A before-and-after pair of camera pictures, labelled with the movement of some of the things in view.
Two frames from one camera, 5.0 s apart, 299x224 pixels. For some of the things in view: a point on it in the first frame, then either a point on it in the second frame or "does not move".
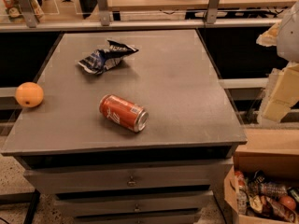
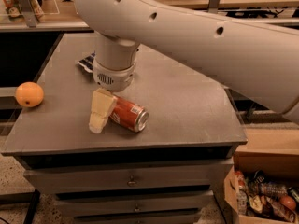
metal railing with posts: x=104 y=19 does not move
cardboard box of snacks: x=263 y=188 does not move
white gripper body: x=290 y=36 -> x=116 y=78
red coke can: x=124 y=113 does not move
